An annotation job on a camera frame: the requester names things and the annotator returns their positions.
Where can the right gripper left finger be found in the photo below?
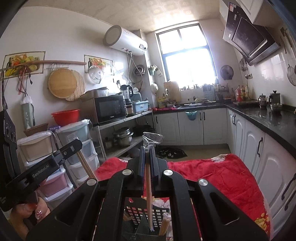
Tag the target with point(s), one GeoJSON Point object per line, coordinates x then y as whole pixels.
{"type": "Point", "coordinates": [95, 210]}

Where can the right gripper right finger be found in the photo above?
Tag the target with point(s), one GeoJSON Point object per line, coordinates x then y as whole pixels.
{"type": "Point", "coordinates": [199, 211]}

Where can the chopsticks pair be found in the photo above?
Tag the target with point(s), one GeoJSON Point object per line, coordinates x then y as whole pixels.
{"type": "Point", "coordinates": [149, 141]}

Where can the left hand painted nails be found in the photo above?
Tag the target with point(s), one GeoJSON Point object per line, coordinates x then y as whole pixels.
{"type": "Point", "coordinates": [23, 211]}

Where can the wrapped chopsticks in basket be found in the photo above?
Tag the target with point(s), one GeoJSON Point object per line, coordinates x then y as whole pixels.
{"type": "Point", "coordinates": [165, 224]}

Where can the beige top drawer tower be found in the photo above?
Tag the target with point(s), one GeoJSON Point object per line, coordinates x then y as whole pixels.
{"type": "Point", "coordinates": [41, 157]}

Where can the dark green utensil basket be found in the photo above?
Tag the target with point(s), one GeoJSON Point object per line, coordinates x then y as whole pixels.
{"type": "Point", "coordinates": [137, 225]}

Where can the red floral blanket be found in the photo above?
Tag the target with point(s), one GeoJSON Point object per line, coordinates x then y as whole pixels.
{"type": "Point", "coordinates": [233, 179]}

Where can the leaning chopsticks in basket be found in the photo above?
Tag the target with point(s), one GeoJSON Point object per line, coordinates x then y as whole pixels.
{"type": "Point", "coordinates": [85, 161]}

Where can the metal shelf rack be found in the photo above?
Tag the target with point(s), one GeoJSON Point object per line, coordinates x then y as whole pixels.
{"type": "Point", "coordinates": [102, 134]}

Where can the steel pot on shelf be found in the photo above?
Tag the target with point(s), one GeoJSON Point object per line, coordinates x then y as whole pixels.
{"type": "Point", "coordinates": [123, 136]}

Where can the red plastic basin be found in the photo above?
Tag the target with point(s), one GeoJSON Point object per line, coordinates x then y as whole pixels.
{"type": "Point", "coordinates": [63, 118]}

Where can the white lower cabinets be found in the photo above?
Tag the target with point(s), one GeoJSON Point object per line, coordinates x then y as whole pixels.
{"type": "Point", "coordinates": [272, 166]}

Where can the black microwave oven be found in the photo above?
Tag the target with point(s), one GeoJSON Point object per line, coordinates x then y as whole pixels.
{"type": "Point", "coordinates": [103, 109]}

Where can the round bamboo tray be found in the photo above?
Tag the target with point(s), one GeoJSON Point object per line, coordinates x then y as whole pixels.
{"type": "Point", "coordinates": [66, 84]}

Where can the black countertop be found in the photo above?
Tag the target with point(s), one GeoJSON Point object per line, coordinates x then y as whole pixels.
{"type": "Point", "coordinates": [280, 127]}

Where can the steel kettle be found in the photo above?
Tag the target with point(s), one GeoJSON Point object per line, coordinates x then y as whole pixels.
{"type": "Point", "coordinates": [275, 102]}

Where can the window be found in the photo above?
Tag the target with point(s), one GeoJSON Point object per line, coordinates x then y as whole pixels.
{"type": "Point", "coordinates": [186, 56]}

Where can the mesh strainer hanging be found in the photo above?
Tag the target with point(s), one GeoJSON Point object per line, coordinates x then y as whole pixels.
{"type": "Point", "coordinates": [291, 74]}

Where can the black range hood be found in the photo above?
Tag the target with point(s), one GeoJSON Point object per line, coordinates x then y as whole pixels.
{"type": "Point", "coordinates": [254, 42]}

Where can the white water heater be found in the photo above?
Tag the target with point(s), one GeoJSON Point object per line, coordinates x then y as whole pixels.
{"type": "Point", "coordinates": [123, 40]}

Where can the white upper cabinet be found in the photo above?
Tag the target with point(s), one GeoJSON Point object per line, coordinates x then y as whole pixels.
{"type": "Point", "coordinates": [260, 12]}

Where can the fruit picture on wall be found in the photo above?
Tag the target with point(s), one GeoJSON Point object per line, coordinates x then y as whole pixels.
{"type": "Point", "coordinates": [103, 64]}

